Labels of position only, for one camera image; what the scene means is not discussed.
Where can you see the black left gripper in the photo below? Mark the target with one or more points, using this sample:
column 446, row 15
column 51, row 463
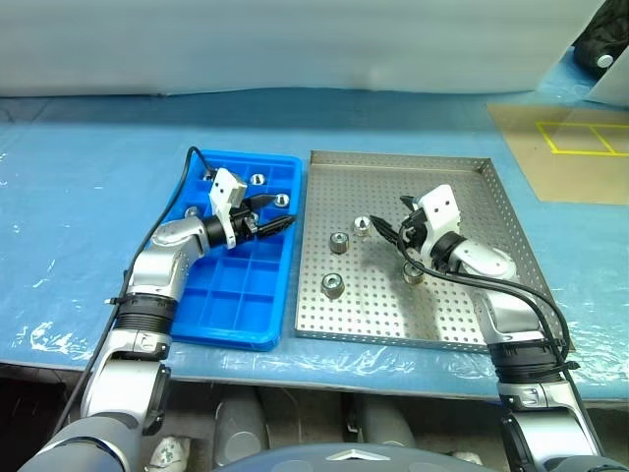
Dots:
column 244, row 225

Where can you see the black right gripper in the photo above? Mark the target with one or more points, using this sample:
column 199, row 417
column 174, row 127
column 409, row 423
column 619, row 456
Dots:
column 413, row 228

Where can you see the blue compartment tray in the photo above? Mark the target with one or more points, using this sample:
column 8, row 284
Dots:
column 231, row 305

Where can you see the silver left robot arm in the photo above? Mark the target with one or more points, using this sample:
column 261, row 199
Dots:
column 157, row 265

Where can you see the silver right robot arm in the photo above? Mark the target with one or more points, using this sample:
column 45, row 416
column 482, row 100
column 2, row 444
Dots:
column 511, row 314

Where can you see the perforated metal tray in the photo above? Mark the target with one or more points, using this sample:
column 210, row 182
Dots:
column 373, row 314

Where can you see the white foam backdrop panel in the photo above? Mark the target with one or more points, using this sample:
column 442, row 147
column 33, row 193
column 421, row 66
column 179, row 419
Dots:
column 295, row 44

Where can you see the brown cardboard sheet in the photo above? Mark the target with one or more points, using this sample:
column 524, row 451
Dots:
column 565, row 177

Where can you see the blue plastic table cover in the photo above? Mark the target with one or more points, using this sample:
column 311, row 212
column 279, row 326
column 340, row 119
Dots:
column 74, row 196

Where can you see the dark grey rounded shape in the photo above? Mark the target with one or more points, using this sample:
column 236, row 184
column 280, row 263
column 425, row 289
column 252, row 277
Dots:
column 241, row 428
column 383, row 423

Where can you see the blue-grey robot torso shell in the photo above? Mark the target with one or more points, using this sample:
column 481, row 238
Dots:
column 344, row 459

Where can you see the white leaning board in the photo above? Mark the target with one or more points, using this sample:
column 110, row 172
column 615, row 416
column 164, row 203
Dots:
column 614, row 88

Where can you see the white patterned lump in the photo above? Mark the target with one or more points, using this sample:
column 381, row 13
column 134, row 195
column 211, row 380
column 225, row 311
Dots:
column 169, row 450

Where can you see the black bag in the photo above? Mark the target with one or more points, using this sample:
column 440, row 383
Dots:
column 604, row 29

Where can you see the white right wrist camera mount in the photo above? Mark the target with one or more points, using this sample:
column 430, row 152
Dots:
column 442, row 209

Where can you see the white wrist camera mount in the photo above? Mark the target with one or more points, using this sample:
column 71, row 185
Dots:
column 223, row 184
column 442, row 209

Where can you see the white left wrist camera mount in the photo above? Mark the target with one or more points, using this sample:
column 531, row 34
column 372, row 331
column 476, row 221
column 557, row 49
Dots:
column 223, row 184

